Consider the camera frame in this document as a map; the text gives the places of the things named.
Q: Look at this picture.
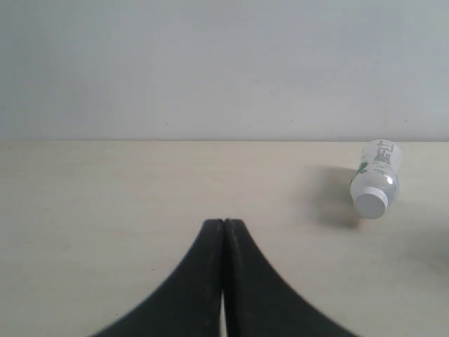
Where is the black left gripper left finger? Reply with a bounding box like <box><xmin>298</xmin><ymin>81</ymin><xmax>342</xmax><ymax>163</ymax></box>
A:
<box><xmin>95</xmin><ymin>219</ymin><xmax>224</xmax><ymax>336</ymax></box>

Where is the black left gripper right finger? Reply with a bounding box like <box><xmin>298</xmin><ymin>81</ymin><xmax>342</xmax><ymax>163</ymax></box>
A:
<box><xmin>223</xmin><ymin>219</ymin><xmax>355</xmax><ymax>336</ymax></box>

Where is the clear bottle green kiwi label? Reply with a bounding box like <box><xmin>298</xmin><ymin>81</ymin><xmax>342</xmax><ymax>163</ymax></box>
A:
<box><xmin>350</xmin><ymin>139</ymin><xmax>403</xmax><ymax>219</ymax></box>

